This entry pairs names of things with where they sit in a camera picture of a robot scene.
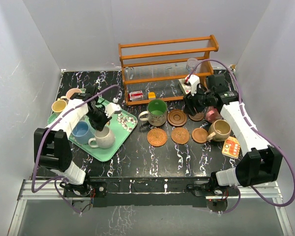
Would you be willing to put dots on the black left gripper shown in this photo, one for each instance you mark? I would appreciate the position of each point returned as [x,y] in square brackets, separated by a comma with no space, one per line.
[100,125]

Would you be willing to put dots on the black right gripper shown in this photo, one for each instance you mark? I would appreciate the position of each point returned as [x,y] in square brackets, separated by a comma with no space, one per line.
[190,106]

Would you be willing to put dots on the white speckled mug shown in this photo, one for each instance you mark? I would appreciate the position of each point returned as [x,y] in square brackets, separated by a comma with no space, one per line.
[102,139]

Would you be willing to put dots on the maroon speckled mug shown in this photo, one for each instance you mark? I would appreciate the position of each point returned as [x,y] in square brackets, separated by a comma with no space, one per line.
[212,115]

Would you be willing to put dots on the green floral mug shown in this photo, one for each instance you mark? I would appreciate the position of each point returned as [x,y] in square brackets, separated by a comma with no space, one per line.
[156,113]

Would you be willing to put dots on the beige brown mug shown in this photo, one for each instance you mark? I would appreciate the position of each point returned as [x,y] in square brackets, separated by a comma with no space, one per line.
[219,131]

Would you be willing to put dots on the pink mug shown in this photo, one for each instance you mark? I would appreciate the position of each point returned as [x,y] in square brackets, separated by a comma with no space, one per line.
[69,94]

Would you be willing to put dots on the yellow mug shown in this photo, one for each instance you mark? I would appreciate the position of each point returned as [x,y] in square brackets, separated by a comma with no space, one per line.
[59,106]

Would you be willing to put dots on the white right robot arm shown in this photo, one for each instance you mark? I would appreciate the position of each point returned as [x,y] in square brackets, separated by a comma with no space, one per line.
[261,161]

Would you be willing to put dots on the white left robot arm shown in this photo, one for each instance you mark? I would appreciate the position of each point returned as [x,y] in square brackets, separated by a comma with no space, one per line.
[51,144]

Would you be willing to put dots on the dark walnut coaster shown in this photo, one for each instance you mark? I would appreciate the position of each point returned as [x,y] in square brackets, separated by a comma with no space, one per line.
[197,117]

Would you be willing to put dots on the dark grooved wooden coaster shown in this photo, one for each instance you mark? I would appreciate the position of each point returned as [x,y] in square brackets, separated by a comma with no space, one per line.
[176,118]

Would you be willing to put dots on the smooth brown wooden coaster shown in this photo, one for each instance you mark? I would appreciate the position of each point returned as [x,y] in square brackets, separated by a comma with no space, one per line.
[199,135]

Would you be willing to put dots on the woven rattan coaster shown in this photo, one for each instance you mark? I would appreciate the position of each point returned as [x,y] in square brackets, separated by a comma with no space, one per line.
[180,135]
[157,137]

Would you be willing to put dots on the green white flat box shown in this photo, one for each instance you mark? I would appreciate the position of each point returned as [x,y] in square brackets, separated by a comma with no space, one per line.
[184,87]

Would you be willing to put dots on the blue mug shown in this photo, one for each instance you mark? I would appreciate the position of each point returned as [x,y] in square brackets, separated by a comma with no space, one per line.
[82,132]

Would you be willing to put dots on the green floral serving tray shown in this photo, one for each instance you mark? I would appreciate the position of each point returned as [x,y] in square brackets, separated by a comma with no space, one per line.
[121,125]

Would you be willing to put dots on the yellow small block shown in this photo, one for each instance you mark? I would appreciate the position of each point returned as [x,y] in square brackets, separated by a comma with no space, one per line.
[151,95]

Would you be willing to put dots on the red white small box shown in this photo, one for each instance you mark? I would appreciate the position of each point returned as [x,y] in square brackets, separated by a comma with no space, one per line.
[136,95]

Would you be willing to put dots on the orange wooden rack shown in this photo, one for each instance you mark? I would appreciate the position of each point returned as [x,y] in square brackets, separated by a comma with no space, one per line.
[158,65]

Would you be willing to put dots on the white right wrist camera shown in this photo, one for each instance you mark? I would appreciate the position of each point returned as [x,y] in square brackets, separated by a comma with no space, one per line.
[192,82]

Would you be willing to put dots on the aluminium table frame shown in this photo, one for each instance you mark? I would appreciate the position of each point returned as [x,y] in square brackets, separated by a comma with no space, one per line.
[148,193]

